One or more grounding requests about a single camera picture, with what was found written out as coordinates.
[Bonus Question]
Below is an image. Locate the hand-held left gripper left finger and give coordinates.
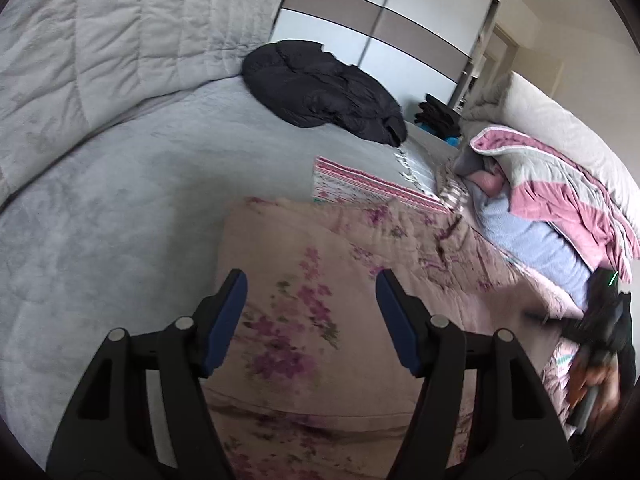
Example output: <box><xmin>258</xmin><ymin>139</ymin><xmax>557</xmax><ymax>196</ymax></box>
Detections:
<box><xmin>46</xmin><ymin>268</ymin><xmax>249</xmax><ymax>480</ymax></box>

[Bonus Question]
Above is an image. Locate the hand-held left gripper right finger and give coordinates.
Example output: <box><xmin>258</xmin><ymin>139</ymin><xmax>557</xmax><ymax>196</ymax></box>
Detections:
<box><xmin>375</xmin><ymin>268</ymin><xmax>577</xmax><ymax>480</ymax></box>

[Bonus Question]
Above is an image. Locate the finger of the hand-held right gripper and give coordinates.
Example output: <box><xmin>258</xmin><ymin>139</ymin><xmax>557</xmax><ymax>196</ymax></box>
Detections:
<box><xmin>524</xmin><ymin>309</ymin><xmax>591</xmax><ymax>337</ymax></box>

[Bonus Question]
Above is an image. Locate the pink floral quilt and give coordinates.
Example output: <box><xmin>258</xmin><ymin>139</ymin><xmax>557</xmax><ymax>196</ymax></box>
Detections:
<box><xmin>200</xmin><ymin>196</ymin><xmax>596</xmax><ymax>480</ymax></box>

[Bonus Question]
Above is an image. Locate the pile of dark clothes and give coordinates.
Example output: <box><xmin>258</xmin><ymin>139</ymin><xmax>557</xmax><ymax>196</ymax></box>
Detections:
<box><xmin>414</xmin><ymin>93</ymin><xmax>463</xmax><ymax>147</ymax></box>

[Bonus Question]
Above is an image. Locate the person's right hand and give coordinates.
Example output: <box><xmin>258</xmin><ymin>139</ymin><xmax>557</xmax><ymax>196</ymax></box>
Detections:
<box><xmin>570</xmin><ymin>357</ymin><xmax>623</xmax><ymax>423</ymax></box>

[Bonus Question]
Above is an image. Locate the light blue fleece blanket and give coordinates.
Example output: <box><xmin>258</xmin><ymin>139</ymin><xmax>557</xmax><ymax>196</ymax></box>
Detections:
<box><xmin>471</xmin><ymin>191</ymin><xmax>603</xmax><ymax>310</ymax></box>

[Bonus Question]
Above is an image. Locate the pink and grey blanket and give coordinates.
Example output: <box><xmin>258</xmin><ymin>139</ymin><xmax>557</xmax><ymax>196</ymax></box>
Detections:
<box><xmin>469</xmin><ymin>127</ymin><xmax>640</xmax><ymax>285</ymax></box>

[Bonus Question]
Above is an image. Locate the red green patterned blanket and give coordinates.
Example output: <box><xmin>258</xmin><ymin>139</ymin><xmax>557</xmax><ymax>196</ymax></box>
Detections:
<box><xmin>312</xmin><ymin>152</ymin><xmax>468</xmax><ymax>214</ymax></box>

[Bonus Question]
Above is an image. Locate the grey bed cover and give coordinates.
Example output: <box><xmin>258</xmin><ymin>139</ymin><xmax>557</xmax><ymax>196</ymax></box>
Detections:
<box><xmin>0</xmin><ymin>74</ymin><xmax>458</xmax><ymax>466</ymax></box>

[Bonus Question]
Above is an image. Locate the black jacket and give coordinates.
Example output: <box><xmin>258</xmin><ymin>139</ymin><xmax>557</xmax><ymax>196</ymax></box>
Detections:
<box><xmin>242</xmin><ymin>39</ymin><xmax>409</xmax><ymax>144</ymax></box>

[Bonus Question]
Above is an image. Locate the grey quilted headboard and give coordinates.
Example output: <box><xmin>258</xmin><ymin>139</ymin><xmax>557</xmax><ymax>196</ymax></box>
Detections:
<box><xmin>0</xmin><ymin>0</ymin><xmax>282</xmax><ymax>203</ymax></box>

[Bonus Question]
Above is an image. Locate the white and brown wardrobe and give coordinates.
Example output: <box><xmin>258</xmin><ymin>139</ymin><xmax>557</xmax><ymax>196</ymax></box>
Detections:
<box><xmin>271</xmin><ymin>0</ymin><xmax>502</xmax><ymax>107</ymax></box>

